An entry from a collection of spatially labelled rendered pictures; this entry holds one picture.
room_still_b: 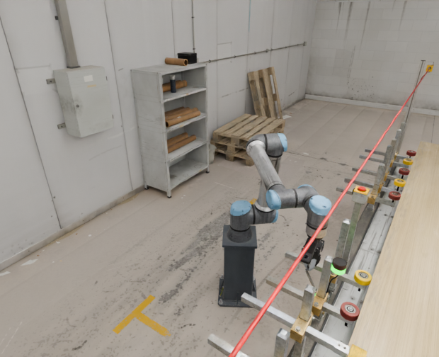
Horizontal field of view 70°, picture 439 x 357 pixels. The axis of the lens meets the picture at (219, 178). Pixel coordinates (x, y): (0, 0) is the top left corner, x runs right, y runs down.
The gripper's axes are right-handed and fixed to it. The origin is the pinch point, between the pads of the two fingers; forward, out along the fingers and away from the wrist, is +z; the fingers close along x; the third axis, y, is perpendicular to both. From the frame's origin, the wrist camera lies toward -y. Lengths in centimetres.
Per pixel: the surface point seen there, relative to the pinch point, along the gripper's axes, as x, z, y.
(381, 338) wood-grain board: -35.8, 11.2, -8.7
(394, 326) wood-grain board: -39.3, 11.3, 0.1
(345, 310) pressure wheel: -20.0, 10.6, -3.9
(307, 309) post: -8.5, -2.6, -24.2
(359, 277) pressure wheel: -20.3, 10.7, 20.7
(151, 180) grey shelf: 249, 83, 129
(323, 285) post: -7.9, 6.7, 0.8
